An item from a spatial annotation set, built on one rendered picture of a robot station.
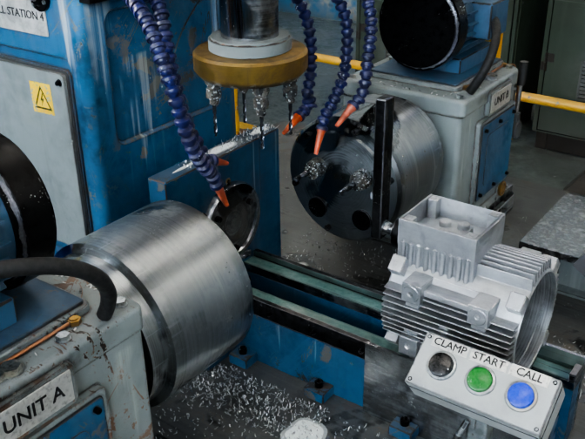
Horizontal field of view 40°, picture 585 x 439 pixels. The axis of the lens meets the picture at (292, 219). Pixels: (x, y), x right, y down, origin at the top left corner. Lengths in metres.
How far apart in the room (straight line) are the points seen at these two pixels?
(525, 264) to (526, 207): 0.89
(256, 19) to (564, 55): 3.31
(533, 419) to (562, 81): 3.59
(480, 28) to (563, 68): 2.73
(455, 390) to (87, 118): 0.71
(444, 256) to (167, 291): 0.39
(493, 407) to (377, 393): 0.36
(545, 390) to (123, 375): 0.49
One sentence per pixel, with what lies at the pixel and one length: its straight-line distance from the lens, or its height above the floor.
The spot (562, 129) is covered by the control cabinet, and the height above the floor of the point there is 0.14.
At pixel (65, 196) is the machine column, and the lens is 1.43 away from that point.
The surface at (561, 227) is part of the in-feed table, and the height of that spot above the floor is 0.92.
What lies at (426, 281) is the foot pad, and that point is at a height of 1.07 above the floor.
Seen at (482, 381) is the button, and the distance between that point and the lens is 0.98.
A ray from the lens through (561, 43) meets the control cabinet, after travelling 4.42.
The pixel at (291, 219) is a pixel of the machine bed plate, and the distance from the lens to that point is 1.91.
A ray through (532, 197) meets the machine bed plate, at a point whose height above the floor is 0.80.
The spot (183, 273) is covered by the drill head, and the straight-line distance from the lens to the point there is 1.06.
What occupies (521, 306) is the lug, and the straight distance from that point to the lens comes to 1.10.
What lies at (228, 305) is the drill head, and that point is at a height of 1.06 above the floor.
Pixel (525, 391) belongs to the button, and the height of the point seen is 1.07.
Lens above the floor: 1.66
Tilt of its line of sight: 27 degrees down
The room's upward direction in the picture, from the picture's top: 1 degrees counter-clockwise
